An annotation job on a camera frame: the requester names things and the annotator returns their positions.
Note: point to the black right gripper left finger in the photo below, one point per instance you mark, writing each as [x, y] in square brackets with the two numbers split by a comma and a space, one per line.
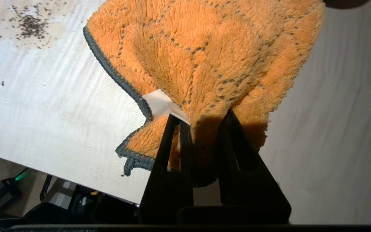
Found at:
[166, 193]

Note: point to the dark crumbs pile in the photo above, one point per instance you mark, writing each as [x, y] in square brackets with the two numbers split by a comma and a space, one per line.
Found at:
[31, 27]

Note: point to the grey robot base box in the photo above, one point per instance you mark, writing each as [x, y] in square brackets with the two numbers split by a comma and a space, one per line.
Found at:
[60, 198]

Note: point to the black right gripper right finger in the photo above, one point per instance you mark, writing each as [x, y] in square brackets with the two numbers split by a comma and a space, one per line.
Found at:
[250, 190]

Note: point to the dark tea bottle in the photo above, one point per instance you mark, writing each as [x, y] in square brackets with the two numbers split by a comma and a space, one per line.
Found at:
[346, 3]

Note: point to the orange cloth with grey edge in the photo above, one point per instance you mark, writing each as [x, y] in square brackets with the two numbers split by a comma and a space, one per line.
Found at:
[204, 48]

